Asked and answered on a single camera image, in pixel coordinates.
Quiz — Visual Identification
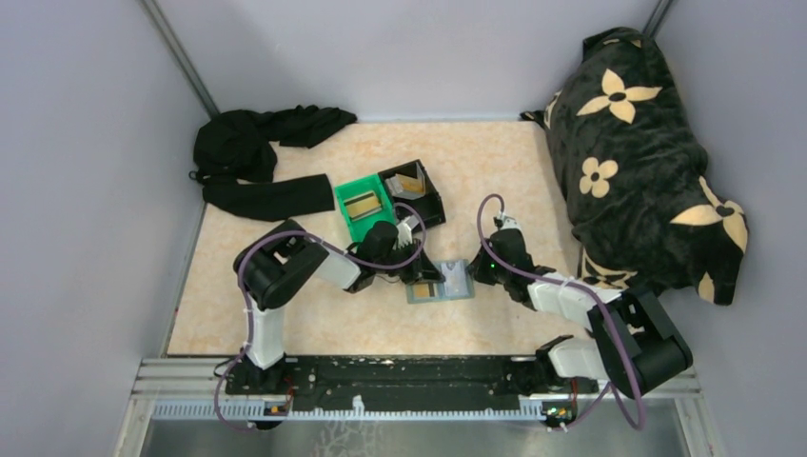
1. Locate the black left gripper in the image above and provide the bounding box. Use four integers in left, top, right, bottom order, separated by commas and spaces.
374, 239, 446, 286

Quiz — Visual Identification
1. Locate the sage green card holder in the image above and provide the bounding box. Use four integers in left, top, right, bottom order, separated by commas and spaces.
405, 259, 476, 304

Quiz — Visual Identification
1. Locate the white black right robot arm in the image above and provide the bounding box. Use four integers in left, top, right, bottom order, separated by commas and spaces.
468, 213, 693, 399

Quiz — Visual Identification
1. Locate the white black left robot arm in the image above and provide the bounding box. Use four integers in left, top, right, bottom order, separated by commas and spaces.
223, 216, 445, 395

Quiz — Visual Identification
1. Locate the card stack in green bin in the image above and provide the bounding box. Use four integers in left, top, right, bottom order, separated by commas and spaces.
344, 191, 383, 221

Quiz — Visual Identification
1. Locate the gold credit card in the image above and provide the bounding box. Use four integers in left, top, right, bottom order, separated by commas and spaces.
397, 174, 424, 193

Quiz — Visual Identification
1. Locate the black plastic bin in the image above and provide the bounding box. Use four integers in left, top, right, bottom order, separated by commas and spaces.
377, 159, 446, 229

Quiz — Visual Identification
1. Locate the green plastic bin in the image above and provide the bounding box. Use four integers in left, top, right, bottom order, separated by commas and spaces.
334, 174, 398, 242

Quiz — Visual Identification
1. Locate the black floral blanket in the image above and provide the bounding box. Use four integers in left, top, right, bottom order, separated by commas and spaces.
521, 27, 749, 306

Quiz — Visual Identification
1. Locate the black cloth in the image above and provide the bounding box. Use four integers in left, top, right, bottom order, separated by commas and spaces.
188, 105, 358, 222

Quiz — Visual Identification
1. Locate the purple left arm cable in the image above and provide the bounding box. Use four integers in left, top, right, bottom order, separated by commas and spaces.
212, 201, 428, 434

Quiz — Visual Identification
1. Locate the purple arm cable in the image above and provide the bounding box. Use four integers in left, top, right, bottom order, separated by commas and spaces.
476, 193, 647, 432
212, 201, 428, 434

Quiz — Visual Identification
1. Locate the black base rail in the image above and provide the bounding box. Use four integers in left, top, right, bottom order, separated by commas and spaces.
225, 355, 600, 412

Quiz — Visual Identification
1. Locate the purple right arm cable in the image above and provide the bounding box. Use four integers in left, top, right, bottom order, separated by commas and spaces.
476, 193, 647, 432

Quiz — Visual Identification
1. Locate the aluminium frame rail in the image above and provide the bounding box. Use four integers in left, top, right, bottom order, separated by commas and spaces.
131, 356, 699, 427

